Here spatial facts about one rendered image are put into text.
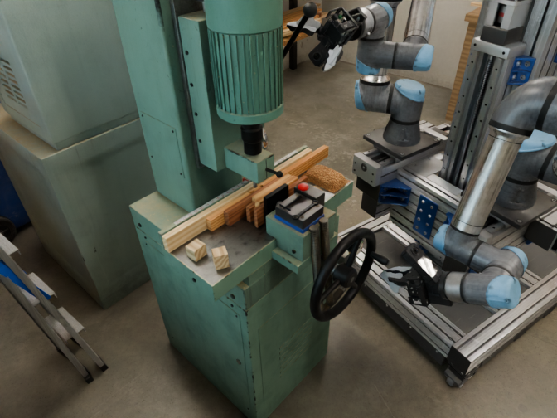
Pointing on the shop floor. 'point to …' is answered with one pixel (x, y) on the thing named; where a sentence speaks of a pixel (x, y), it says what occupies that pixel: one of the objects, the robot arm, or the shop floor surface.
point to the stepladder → (12, 281)
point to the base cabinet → (241, 334)
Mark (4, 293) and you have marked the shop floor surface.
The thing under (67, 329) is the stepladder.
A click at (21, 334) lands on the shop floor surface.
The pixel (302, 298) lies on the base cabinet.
